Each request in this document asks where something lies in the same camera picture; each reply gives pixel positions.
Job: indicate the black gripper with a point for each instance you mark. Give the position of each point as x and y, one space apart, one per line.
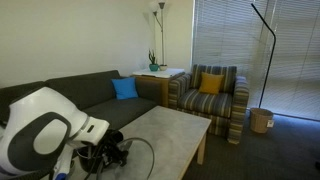
109 144

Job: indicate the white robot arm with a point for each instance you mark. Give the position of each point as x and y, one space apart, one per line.
44 129

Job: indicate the black cooking pot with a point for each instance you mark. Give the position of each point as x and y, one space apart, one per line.
93 159

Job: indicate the dark grey fabric sofa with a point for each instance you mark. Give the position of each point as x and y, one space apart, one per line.
94 94

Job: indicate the grey coffee table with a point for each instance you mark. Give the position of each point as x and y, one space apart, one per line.
164 141

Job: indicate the blue throw pillow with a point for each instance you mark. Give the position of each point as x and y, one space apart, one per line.
125 88

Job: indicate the wooden side table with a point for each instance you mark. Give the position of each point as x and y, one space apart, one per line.
163 77

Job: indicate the teal potted plant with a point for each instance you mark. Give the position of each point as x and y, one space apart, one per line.
153 66

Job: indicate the small white bowl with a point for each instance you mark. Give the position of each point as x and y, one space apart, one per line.
163 67

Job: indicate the striped armchair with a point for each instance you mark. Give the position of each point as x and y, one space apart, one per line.
226 110

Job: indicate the mustard yellow cushion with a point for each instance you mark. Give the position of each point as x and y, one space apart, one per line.
210 83

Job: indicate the beige wicker waste basket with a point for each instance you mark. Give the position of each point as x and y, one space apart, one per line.
259 119

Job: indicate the white floor lamp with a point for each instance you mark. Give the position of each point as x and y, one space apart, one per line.
157 7

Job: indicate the white window blinds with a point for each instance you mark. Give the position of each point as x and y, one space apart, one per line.
275 44

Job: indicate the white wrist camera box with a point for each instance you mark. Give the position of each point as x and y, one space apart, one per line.
63 165

